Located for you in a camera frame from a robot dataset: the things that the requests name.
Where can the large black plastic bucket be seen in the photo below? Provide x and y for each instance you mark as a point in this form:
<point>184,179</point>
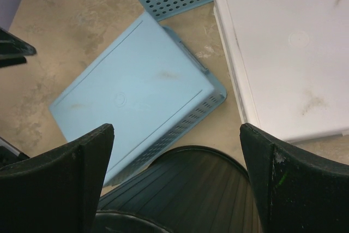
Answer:
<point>186,189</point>

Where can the white plastic basket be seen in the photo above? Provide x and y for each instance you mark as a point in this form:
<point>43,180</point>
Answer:
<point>288,62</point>

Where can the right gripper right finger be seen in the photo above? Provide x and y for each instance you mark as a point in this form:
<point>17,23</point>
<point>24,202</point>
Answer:
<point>295,190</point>

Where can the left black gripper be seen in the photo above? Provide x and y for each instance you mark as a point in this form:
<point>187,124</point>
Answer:
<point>13,50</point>

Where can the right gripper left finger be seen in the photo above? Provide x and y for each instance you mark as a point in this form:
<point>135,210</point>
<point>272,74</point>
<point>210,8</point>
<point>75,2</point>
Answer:
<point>59,190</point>

